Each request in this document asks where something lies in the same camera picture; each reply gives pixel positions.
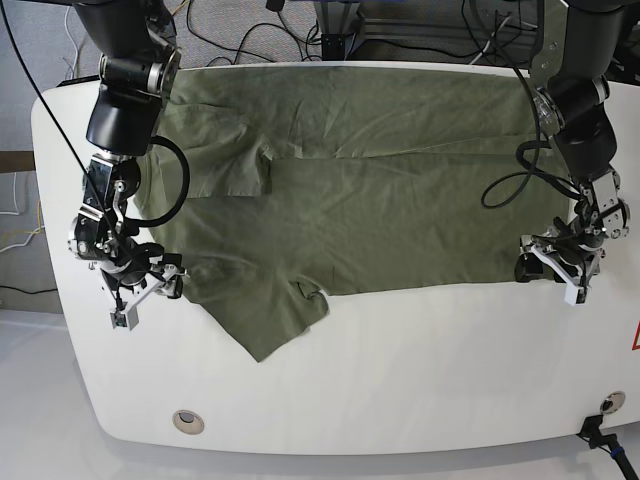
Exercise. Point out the red warning triangle sticker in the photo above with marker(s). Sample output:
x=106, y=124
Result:
x=636, y=341

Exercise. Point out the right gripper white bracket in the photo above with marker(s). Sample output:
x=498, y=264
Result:
x=161, y=274

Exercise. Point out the left table cable grommet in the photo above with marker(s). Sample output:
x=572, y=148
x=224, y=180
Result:
x=188, y=422

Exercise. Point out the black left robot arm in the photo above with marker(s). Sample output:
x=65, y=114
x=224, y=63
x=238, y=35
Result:
x=574, y=140

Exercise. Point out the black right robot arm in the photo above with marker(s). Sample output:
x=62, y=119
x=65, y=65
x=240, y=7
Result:
x=138, y=64

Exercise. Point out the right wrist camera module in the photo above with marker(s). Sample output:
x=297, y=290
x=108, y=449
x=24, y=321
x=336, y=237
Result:
x=126, y=318

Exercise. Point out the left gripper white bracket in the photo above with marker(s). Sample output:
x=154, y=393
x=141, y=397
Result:
x=557, y=259

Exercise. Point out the right table cable grommet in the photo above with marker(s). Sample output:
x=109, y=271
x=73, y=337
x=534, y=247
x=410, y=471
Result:
x=612, y=403

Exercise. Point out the black aluminium frame post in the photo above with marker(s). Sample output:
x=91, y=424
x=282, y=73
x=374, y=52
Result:
x=342, y=30

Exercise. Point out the table cable grommet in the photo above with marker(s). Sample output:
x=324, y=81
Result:
x=188, y=422
x=612, y=403

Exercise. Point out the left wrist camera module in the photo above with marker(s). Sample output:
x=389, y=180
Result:
x=575, y=294

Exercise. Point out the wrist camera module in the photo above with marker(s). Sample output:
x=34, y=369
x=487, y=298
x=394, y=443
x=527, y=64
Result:
x=126, y=318
x=575, y=294

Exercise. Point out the olive green T-shirt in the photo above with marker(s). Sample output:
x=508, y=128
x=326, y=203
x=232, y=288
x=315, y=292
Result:
x=315, y=181

